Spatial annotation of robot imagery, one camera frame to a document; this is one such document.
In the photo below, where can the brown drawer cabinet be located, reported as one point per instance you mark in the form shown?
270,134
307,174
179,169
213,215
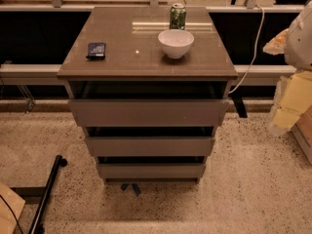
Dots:
136,68

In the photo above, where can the white ceramic bowl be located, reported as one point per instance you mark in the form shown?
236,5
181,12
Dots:
175,43

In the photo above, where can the blue tape cross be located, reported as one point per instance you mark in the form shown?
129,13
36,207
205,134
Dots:
134,187

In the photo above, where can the black metal stand leg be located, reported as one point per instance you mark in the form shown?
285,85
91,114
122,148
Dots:
40,196

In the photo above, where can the grey drawer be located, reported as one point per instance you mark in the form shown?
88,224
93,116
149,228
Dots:
150,146
148,113
149,171

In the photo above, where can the cardboard box left corner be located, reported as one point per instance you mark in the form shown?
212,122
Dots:
11,206

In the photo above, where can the green soda can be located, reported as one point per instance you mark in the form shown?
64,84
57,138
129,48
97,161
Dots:
177,16

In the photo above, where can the grey top drawer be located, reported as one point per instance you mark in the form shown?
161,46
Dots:
148,113

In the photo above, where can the dark blue snack packet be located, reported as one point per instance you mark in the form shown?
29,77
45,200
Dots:
96,50

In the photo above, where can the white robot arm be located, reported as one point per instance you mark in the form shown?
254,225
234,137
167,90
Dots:
298,45

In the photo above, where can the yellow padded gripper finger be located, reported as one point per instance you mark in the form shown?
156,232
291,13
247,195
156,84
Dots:
293,96
276,45

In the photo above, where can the grey middle drawer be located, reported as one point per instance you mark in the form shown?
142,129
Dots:
150,146

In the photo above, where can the grey bottom drawer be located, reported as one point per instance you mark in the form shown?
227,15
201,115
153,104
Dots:
149,171

